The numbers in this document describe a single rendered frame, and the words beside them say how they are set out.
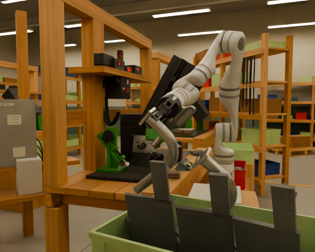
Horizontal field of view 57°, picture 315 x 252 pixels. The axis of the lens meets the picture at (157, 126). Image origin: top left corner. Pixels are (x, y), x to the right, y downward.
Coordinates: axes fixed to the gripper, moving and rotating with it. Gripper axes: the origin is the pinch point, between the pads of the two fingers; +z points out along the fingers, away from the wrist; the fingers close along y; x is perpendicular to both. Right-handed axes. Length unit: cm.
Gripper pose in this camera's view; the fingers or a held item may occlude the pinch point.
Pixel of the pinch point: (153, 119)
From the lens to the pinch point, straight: 83.3
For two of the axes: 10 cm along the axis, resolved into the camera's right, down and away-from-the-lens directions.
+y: 5.6, -6.4, -5.2
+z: -3.8, 3.6, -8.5
